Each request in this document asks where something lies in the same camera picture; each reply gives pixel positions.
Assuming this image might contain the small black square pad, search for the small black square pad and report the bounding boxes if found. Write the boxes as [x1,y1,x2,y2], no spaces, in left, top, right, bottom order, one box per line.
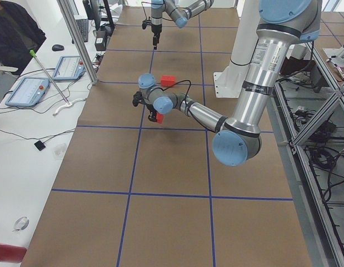
[34,140,46,151]

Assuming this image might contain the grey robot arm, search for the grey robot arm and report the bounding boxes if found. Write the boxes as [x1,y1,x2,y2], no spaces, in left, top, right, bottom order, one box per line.
[132,1,322,166]
[149,0,214,50]

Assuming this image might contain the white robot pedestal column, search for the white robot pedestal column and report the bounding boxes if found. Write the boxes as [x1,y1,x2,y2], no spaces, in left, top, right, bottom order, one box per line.
[213,0,260,98]

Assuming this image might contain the aluminium frame post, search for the aluminium frame post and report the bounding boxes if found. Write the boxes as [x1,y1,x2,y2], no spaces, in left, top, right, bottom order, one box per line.
[57,0,98,85]

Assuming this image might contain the near blue teach pendant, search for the near blue teach pendant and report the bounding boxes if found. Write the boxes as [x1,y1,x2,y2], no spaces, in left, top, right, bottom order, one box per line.
[5,77,50,107]

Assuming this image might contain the red block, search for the red block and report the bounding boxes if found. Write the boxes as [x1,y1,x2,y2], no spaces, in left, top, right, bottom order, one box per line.
[156,113,164,124]

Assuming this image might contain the aluminium frame rack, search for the aluminium frame rack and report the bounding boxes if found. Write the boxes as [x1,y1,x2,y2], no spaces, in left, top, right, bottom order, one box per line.
[271,36,344,266]

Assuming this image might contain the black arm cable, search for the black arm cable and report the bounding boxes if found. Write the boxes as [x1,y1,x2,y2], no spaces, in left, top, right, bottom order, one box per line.
[162,80,192,98]

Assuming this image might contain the black computer monitor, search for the black computer monitor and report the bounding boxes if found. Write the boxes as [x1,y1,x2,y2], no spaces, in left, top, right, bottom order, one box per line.
[82,0,115,31]

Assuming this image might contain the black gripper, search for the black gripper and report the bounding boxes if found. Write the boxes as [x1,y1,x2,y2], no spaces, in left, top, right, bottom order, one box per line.
[146,104,157,122]
[151,24,162,50]

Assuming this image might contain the metal rod green tip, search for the metal rod green tip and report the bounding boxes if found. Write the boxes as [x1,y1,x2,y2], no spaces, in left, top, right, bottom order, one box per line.
[29,50,70,105]

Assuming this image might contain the black computer mouse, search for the black computer mouse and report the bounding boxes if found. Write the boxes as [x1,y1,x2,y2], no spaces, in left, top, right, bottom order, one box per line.
[52,44,64,52]

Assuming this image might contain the tangled black floor cables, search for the tangled black floor cables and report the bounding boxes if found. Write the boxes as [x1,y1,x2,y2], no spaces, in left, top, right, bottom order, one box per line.
[288,105,344,206]

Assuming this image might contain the blue teach pendant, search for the blue teach pendant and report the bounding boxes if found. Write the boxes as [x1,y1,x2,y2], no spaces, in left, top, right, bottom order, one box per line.
[52,56,85,81]
[5,77,50,107]

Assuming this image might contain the black keyboard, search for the black keyboard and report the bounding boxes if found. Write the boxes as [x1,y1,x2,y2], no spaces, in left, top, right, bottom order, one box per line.
[75,18,89,42]

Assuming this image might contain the person in black jacket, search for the person in black jacket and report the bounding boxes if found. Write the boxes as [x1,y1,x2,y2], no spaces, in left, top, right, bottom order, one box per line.
[0,1,46,76]

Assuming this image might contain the red object table edge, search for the red object table edge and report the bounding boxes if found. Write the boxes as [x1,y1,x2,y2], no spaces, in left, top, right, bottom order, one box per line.
[0,243,27,263]

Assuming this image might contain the far blue teach pendant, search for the far blue teach pendant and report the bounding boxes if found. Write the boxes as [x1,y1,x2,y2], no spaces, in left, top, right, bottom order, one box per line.
[52,56,85,81]

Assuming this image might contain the black box with label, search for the black box with label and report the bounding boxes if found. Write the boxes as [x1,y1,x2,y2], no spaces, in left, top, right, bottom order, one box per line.
[94,30,107,51]

